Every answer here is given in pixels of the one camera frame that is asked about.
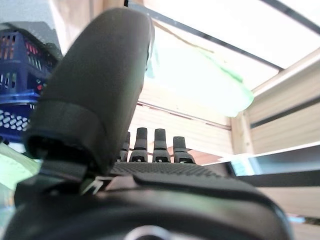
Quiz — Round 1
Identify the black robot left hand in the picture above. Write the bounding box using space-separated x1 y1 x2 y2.
2 7 295 240

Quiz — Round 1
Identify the blue plastic shopping basket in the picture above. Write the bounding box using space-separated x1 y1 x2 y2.
0 21 63 151

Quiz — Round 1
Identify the napa cabbage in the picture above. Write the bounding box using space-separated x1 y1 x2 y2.
0 142 41 193
144 43 255 118

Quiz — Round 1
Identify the wooden cabbage crate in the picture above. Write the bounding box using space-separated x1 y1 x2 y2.
48 0 320 221

